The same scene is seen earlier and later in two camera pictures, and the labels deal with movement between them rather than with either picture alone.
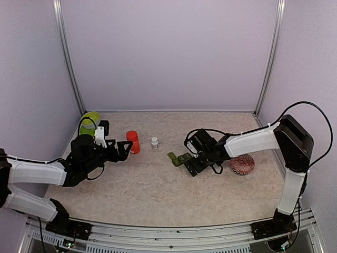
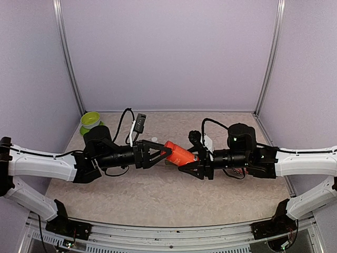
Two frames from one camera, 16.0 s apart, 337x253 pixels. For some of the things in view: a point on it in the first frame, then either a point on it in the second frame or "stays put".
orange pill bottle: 132,136 to 179,156
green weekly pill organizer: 177,161 to 168,162
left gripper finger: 123,153 to 155,161
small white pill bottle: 155,143 stays put
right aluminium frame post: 280,15 stays put
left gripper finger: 113,141 to 161,147
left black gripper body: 111,157 to 139,162
